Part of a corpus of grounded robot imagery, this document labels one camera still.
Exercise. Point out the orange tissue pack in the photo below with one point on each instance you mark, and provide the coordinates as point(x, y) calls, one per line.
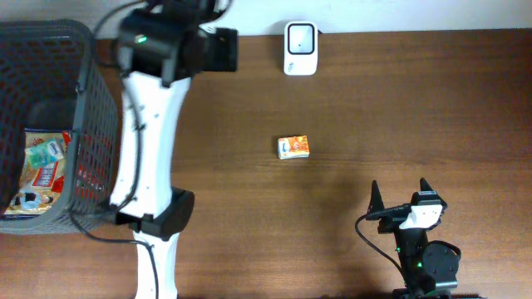
point(293, 147)

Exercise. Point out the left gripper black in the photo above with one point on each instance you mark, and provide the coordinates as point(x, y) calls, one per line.
point(226, 49)

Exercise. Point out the red Hacks candy bag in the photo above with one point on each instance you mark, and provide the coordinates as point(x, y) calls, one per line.
point(90, 162)

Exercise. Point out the white barcode scanner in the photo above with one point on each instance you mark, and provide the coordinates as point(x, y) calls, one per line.
point(300, 52)

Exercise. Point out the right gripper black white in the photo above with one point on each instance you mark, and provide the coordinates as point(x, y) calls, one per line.
point(376, 203)

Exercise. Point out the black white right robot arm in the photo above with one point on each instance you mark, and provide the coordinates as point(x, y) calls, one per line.
point(428, 268)

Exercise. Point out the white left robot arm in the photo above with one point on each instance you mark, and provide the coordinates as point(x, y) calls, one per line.
point(161, 48)

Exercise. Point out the grey plastic mesh basket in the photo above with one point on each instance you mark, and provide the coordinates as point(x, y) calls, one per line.
point(50, 81)

